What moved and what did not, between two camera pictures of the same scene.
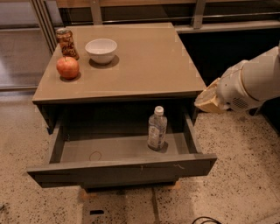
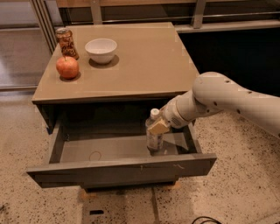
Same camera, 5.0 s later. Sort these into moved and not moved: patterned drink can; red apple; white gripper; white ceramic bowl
Moved: white gripper
Not moved: white ceramic bowl; red apple; patterned drink can
